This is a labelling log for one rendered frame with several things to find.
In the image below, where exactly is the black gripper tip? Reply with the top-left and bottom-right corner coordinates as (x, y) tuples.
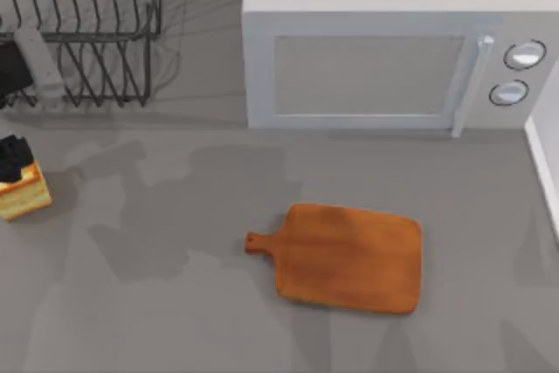
(0, 135), (37, 183)

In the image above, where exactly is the toasted bread block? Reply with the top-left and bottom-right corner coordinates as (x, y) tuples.
(0, 158), (54, 223)

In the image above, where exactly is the pale microwave door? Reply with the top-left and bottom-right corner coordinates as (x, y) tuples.
(243, 12), (481, 130)

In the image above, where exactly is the wooden cutting board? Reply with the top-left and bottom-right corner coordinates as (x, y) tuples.
(244, 202), (423, 316)

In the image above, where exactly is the small round microwave knob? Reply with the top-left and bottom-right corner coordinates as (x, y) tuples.
(487, 79), (531, 107)

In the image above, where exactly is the large round microwave knob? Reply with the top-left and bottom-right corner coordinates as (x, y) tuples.
(502, 38), (549, 72)

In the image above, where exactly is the dark wire dish rack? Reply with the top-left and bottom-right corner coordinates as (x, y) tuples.
(0, 0), (166, 108)

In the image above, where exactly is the pale microwave door handle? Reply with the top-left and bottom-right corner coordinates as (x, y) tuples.
(451, 34), (495, 139)

